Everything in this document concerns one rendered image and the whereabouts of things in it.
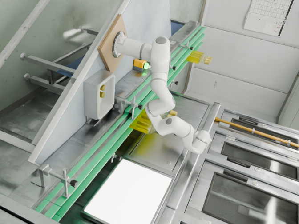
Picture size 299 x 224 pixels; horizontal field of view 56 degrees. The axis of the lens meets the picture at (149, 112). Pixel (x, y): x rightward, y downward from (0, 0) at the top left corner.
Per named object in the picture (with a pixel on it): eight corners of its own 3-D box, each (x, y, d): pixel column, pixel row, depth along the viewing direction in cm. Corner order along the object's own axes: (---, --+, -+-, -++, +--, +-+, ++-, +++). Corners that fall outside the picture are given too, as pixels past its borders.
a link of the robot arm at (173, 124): (189, 107, 152) (168, 115, 161) (164, 90, 139) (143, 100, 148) (190, 135, 144) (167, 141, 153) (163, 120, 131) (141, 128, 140)
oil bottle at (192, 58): (179, 58, 266) (208, 66, 259) (180, 53, 263) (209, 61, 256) (181, 57, 271) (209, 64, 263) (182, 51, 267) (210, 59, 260)
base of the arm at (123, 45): (110, 40, 151) (136, 47, 147) (121, 24, 156) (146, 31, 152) (115, 59, 164) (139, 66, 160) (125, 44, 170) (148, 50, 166)
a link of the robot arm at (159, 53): (150, 88, 148) (147, 67, 135) (154, 54, 161) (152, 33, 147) (167, 88, 147) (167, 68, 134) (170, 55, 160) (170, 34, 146)
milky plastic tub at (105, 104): (85, 116, 156) (98, 121, 153) (83, 81, 143) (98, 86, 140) (101, 101, 169) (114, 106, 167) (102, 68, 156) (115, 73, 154)
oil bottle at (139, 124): (120, 124, 176) (151, 136, 170) (121, 117, 173) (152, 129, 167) (124, 119, 180) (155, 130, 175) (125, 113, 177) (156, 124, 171)
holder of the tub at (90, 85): (84, 123, 159) (96, 127, 157) (83, 81, 143) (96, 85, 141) (100, 108, 172) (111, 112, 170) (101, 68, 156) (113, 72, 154)
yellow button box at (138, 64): (132, 68, 199) (142, 71, 197) (133, 59, 195) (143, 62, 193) (136, 65, 205) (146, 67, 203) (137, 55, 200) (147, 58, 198)
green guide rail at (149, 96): (124, 111, 174) (135, 115, 171) (124, 110, 173) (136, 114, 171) (198, 33, 308) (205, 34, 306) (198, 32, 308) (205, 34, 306)
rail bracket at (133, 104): (121, 116, 171) (139, 123, 167) (122, 93, 161) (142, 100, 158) (123, 114, 173) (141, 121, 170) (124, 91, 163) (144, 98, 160)
